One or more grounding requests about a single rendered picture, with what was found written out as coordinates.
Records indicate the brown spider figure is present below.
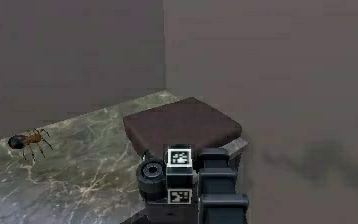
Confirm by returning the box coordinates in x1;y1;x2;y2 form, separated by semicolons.
7;127;54;162

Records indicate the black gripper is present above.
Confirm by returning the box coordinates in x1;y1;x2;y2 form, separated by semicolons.
135;149;168;202

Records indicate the dark brown cushion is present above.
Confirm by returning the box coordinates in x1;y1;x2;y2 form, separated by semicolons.
122;96;244;158

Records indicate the green marble worktop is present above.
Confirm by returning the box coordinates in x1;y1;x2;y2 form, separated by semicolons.
0;89;250;224

